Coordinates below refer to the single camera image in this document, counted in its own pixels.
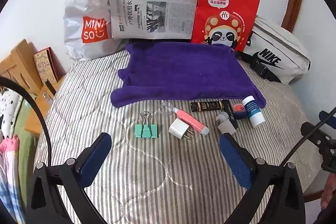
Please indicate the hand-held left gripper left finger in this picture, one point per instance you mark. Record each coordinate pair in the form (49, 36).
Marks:
(95, 158)

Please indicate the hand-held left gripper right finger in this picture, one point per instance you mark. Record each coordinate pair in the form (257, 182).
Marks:
(235, 161)

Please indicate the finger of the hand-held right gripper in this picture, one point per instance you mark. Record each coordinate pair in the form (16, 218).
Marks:
(325, 115)
(312, 132)

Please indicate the white bottle with blue label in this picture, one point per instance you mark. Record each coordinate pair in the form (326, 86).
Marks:
(253, 113)

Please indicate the black card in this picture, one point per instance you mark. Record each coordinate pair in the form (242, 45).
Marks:
(227, 111)

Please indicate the orange and blue eraser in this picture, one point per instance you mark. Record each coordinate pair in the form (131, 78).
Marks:
(238, 109)

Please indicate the green binder clip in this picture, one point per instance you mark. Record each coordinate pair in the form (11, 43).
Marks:
(145, 131)

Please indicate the pink and white tube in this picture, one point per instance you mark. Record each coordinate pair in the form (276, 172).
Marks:
(191, 123)

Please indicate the white charger plug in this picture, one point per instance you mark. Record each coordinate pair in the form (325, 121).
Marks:
(178, 128)

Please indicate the person's right hand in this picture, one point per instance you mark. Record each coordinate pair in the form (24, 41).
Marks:
(329, 192)

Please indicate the black and gold tube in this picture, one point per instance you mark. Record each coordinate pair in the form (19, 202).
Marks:
(206, 106)

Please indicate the striped grey blanket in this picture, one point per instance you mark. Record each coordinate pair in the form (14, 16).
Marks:
(157, 161)

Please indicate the green cloth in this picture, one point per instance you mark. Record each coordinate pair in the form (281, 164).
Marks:
(25, 146)

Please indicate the pink cloth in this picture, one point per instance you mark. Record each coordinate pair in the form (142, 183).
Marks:
(9, 150)

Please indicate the blue checked cloth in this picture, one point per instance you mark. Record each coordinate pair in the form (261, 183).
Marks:
(10, 192)

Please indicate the white waist bag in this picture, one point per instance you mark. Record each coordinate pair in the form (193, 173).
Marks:
(278, 37)

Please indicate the white polka dot cloth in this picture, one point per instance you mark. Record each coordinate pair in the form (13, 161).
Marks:
(9, 106)

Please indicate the purple towel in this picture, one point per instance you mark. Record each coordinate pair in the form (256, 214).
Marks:
(183, 74)

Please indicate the white plastic shopping bag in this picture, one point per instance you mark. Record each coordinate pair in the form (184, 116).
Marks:
(76, 37)

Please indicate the wooden nightstand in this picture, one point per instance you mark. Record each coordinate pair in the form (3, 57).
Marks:
(18, 61)

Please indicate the red paper bag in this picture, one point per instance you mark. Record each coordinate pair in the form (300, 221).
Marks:
(225, 16)

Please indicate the folded newspaper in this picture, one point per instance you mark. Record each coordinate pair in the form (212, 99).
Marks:
(157, 16)

